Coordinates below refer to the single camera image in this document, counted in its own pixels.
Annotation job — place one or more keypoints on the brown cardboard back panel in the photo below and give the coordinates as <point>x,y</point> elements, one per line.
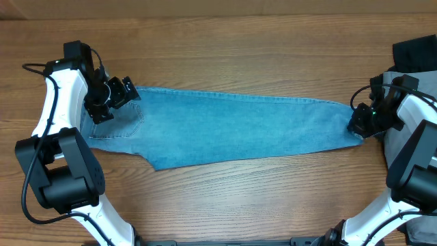
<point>91,9</point>

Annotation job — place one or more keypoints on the black folded garment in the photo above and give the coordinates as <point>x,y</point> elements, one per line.
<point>416,58</point>

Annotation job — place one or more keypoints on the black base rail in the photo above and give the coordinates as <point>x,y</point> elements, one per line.
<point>232,242</point>

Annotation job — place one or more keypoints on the light blue denim jeans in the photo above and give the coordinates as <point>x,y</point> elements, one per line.
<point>178,128</point>

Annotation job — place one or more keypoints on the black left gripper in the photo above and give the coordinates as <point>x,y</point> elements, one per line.
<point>121,97</point>

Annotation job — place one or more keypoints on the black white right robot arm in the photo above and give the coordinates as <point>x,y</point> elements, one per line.
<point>411,180</point>

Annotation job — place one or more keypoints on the grey folded trousers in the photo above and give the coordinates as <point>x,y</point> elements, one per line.
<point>422,230</point>

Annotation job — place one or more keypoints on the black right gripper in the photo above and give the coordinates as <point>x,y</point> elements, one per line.
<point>359,121</point>

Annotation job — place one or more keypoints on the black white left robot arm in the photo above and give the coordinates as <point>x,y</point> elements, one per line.
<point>63,178</point>

